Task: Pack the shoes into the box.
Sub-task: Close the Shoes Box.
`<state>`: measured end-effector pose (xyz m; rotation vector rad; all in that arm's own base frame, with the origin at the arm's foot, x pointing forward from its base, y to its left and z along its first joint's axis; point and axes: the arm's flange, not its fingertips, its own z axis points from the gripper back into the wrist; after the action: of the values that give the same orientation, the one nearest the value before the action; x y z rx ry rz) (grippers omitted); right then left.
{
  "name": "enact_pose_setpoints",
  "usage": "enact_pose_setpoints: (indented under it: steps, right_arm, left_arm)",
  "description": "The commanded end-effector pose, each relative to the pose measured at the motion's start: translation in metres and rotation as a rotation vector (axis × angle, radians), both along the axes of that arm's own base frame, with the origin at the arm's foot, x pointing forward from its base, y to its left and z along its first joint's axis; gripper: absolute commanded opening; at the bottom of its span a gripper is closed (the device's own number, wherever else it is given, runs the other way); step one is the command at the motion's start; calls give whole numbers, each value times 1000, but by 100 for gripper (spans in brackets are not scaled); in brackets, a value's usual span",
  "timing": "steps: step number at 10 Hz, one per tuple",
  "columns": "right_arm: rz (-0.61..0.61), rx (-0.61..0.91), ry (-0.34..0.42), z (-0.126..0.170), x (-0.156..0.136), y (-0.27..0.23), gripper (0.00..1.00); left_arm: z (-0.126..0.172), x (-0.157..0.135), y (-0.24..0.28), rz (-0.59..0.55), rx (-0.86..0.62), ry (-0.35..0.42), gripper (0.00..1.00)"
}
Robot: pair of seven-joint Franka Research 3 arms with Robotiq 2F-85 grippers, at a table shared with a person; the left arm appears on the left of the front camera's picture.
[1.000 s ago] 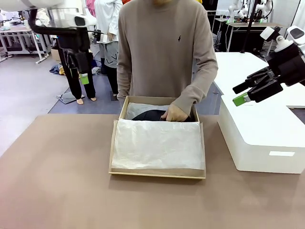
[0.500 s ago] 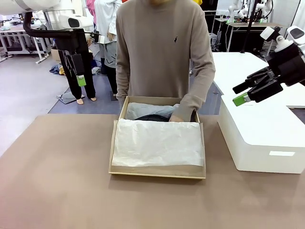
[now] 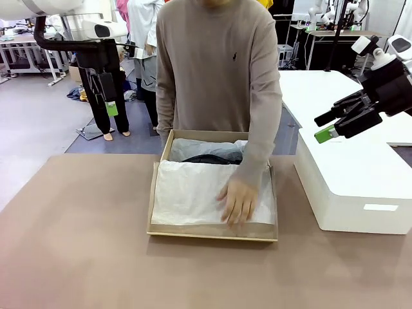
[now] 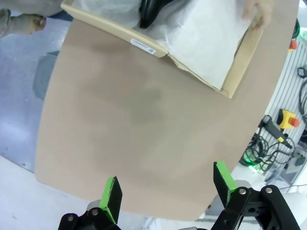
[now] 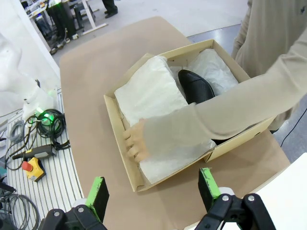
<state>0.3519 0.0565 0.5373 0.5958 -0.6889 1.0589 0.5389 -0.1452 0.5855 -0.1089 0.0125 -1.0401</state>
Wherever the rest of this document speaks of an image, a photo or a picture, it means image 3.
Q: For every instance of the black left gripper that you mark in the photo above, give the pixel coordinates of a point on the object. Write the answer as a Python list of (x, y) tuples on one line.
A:
[(96, 59)]

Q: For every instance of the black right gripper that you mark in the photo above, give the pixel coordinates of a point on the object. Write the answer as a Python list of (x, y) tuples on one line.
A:
[(391, 87)]

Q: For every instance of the black leather buckle shoe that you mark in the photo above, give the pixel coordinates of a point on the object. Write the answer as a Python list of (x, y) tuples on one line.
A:
[(206, 159)]

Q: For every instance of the white tissue paper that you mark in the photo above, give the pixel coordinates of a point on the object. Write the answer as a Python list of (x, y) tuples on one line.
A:
[(186, 193)]

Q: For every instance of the beige cardboard shoe box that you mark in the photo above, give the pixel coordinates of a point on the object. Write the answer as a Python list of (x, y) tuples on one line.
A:
[(209, 233)]

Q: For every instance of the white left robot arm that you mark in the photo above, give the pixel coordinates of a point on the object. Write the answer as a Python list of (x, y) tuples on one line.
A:
[(109, 29)]

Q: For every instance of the person's left forearm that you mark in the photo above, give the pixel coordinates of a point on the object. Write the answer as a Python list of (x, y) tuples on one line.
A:
[(254, 161)]

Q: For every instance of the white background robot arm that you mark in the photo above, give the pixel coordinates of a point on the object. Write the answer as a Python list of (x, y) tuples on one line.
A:
[(313, 13), (357, 13)]

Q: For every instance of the person's right forearm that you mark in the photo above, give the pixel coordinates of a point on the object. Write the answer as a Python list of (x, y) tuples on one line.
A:
[(164, 122)]

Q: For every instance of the person's left hand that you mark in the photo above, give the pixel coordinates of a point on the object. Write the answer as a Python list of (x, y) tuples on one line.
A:
[(241, 199)]

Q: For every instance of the pile of blue yellow clothes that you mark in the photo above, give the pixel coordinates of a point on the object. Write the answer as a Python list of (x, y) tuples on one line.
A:
[(77, 95)]

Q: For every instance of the brown cardboard carton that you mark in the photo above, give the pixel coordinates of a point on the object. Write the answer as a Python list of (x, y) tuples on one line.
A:
[(75, 74)]

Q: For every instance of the pile of grey clothes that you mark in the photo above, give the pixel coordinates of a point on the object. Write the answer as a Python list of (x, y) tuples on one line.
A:
[(129, 96)]

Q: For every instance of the mannequin with black trousers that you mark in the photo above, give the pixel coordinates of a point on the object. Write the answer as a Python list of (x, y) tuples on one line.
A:
[(120, 119)]

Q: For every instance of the mannequin in white shirt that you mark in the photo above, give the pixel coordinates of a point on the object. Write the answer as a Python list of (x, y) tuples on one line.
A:
[(141, 25)]

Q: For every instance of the black background table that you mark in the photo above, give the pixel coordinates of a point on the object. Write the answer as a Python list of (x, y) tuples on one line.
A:
[(318, 48)]

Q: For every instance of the pink garment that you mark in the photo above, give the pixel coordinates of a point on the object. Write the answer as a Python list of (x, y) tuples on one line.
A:
[(121, 9)]

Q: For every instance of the black tripod pole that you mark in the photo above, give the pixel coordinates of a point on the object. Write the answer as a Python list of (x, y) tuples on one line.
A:
[(336, 38)]

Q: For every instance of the white desk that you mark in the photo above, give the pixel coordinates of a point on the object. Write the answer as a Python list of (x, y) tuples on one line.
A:
[(19, 38)]

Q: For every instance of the white label on cabinet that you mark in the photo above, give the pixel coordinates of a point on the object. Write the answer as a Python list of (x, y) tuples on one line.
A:
[(381, 207)]

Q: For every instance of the grey tissue paper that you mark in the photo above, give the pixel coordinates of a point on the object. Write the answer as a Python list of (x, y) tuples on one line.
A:
[(199, 146)]

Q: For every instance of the person's torso in beige sweater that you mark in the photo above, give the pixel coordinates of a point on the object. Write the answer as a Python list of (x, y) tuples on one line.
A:
[(219, 64)]

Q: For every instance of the yellow garment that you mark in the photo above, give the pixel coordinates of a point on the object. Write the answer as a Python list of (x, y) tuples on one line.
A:
[(267, 3)]

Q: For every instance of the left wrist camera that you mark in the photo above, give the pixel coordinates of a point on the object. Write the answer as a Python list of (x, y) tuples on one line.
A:
[(132, 51)]

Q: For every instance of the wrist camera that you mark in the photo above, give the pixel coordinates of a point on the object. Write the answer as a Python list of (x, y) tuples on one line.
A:
[(362, 45), (132, 51)]

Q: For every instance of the metal mannequin base plate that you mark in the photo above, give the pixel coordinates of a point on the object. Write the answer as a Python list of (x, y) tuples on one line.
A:
[(90, 132)]

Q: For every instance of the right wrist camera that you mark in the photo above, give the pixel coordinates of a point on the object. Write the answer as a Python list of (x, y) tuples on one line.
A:
[(362, 45)]

